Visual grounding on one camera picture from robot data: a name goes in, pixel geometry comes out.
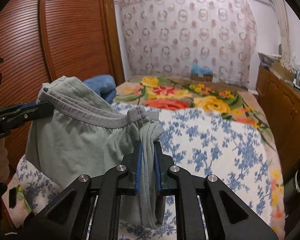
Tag pink circle patterned curtain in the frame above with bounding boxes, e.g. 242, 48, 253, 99
119, 0, 257, 87

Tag blue floral white bedspread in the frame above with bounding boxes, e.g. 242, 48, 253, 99
16, 106, 273, 240

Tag grey-green pants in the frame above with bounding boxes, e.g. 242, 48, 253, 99
25, 76, 165, 229

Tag blue denim jeans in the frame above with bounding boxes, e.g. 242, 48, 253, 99
83, 75, 116, 104

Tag brown louvered wardrobe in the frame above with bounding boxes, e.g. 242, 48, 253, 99
0, 0, 126, 170

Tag cardboard box with blue items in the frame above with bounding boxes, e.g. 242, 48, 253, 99
191, 63, 213, 82

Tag wooden sideboard cabinet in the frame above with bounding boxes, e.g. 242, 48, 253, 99
256, 66, 300, 183

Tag colourful floral blanket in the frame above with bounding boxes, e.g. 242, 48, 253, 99
113, 76, 286, 239

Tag stack of papers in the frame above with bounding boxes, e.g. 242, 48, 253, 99
258, 52, 282, 68

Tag cardboard box on cabinet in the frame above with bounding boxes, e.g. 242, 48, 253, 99
271, 62, 295, 82

